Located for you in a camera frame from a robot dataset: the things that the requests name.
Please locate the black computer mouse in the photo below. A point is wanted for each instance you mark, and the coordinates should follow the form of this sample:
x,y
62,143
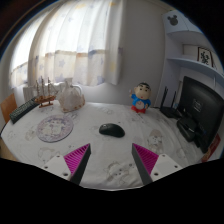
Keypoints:
x,y
111,130

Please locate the black router with antennas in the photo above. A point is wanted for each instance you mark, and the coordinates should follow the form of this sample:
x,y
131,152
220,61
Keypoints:
x,y
170,112

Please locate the black box-shaped device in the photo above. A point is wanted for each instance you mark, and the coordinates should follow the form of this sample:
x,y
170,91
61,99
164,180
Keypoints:
x,y
186,128

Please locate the white radiator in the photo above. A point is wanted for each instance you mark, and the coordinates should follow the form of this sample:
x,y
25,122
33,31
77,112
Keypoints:
x,y
29,91

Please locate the round purple printed mouse pad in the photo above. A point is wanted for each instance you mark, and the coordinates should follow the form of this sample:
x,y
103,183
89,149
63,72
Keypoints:
x,y
55,128

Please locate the black keyboard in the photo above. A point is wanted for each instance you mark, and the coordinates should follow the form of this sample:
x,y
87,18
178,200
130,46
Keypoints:
x,y
22,111

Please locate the black monitor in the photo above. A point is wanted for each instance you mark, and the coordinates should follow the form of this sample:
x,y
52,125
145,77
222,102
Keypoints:
x,y
203,106

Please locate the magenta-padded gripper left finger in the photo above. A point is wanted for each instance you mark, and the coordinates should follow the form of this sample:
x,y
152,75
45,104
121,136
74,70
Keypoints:
x,y
75,159

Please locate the white wall shelf unit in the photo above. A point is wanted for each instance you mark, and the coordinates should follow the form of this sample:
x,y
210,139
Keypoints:
x,y
190,61

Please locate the orange wooden chair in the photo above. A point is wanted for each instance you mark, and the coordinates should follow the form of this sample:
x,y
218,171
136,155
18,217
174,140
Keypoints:
x,y
7,106

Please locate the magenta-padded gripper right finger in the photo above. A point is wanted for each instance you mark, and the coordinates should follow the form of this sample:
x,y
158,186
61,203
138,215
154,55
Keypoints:
x,y
146,159

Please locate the white star-print curtain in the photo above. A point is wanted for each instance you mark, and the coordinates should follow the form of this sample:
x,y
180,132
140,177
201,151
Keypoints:
x,y
76,43

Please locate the cartoon boy figurine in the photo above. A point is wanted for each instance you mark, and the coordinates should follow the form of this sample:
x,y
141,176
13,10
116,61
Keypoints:
x,y
140,100

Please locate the wooden sailing ship model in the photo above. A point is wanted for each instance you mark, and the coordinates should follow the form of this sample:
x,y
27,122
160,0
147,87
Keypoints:
x,y
46,98

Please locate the white cartoon-print tablecloth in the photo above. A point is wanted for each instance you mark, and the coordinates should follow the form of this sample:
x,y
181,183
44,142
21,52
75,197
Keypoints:
x,y
110,156

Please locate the red flat packet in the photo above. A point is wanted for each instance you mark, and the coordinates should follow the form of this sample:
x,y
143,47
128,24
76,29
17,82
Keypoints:
x,y
213,148

